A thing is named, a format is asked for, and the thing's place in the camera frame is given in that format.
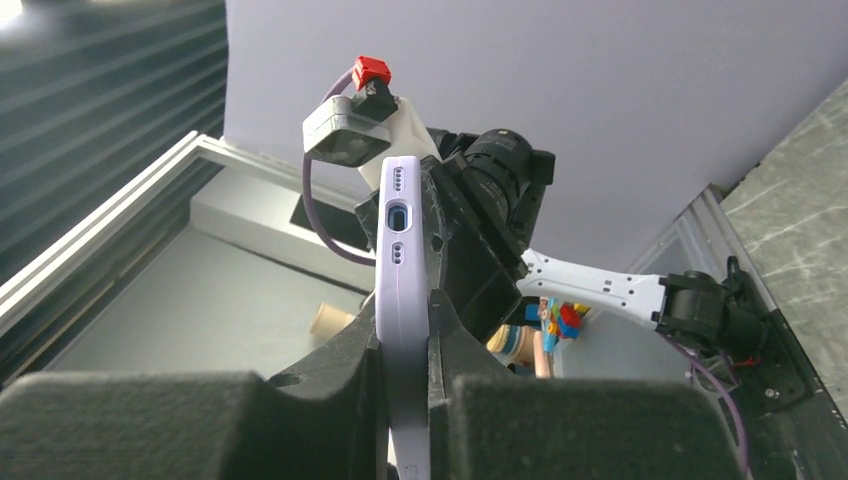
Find colourful toy blocks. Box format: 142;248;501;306
486;297;590;378

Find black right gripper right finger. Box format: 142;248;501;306
429;374;743;479

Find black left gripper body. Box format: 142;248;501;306
354;153;531;336

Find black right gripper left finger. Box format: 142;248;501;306
1;372;388;479

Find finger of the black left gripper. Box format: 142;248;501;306
427;289;515;401
268;301;383;388

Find phone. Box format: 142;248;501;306
374;156;431;479

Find paper cup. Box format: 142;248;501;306
309;303;355;339

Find black base bar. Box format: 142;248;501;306
722;256;848;480

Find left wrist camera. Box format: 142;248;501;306
302;55;445;191

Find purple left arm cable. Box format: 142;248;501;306
301;66;378;268

